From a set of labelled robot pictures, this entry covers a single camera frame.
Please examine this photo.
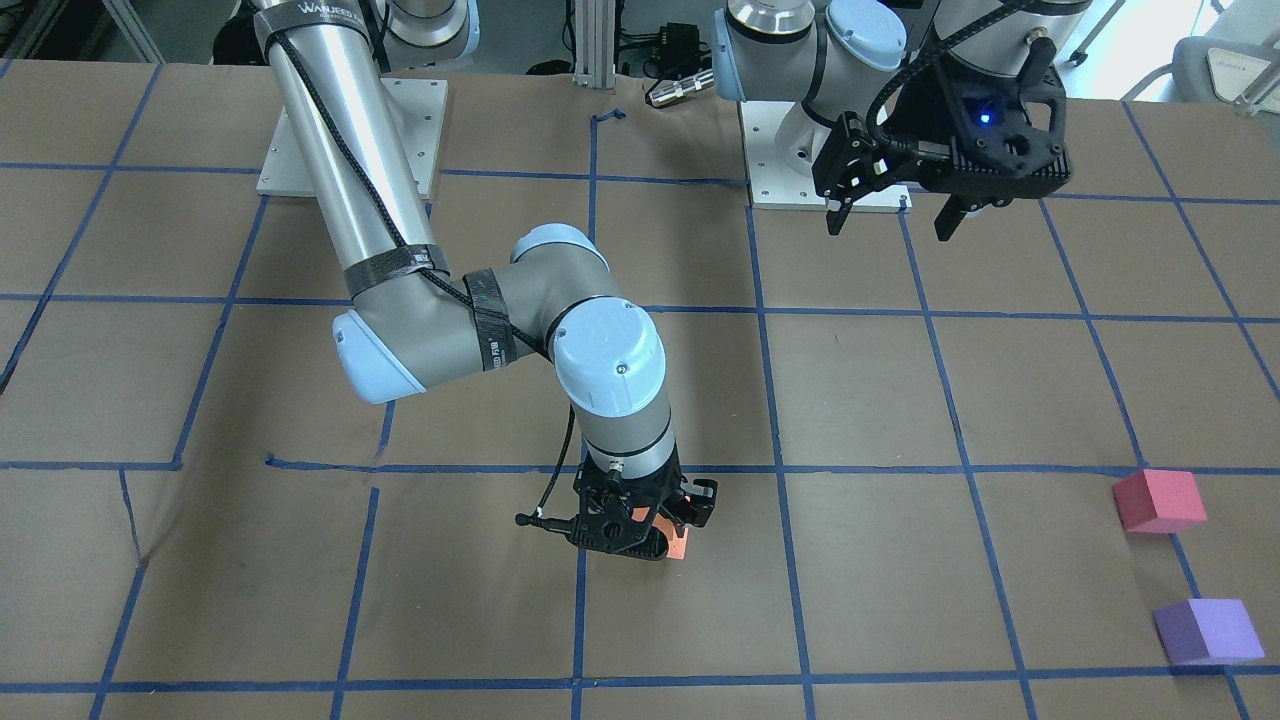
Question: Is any red foam block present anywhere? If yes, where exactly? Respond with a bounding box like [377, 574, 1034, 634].
[1112, 468, 1208, 534]

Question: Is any silver metal cylinder connector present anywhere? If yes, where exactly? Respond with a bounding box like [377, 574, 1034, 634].
[644, 69, 716, 109]

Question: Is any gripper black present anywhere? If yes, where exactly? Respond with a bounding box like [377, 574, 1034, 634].
[812, 56, 1071, 241]
[515, 462, 718, 561]

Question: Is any orange foam block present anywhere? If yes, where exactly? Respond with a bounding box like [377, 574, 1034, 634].
[654, 514, 689, 560]

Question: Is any black power adapter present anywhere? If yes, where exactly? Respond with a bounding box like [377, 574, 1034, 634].
[621, 22, 705, 79]

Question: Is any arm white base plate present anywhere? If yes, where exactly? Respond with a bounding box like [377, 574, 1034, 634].
[739, 100, 913, 214]
[256, 78, 449, 201]

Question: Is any aluminium profile post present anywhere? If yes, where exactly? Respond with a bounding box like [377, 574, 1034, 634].
[570, 0, 618, 94]

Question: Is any purple foam block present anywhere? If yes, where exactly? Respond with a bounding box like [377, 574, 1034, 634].
[1153, 598, 1266, 666]

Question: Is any grey chair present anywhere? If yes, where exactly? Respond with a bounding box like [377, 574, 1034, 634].
[1123, 1, 1279, 117]

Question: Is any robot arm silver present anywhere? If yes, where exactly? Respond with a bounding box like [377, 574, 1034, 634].
[250, 1, 717, 560]
[712, 1, 1088, 242]

